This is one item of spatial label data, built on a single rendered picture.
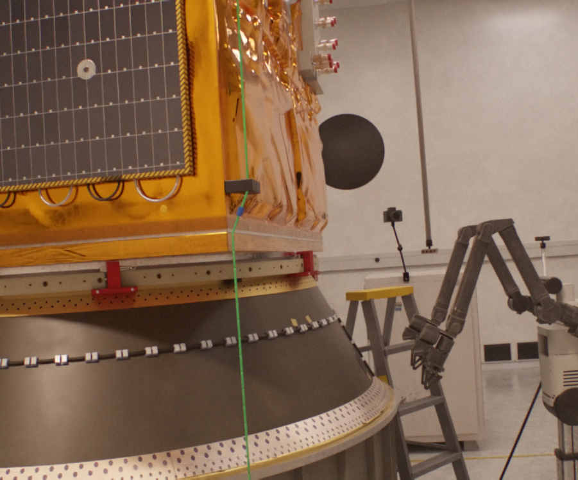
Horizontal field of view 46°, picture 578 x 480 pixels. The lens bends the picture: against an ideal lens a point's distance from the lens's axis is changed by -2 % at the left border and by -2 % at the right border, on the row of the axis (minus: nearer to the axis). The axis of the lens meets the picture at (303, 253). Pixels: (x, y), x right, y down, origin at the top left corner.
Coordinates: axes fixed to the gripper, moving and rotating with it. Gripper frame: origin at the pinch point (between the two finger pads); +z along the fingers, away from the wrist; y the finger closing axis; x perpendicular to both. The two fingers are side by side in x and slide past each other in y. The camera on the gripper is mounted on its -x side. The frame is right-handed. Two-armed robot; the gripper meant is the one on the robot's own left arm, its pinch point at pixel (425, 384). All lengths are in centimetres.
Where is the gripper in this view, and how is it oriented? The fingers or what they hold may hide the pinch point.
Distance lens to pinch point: 267.9
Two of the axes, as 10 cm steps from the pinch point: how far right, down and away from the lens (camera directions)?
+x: 9.0, 4.4, -0.6
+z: -4.4, 9.0, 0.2
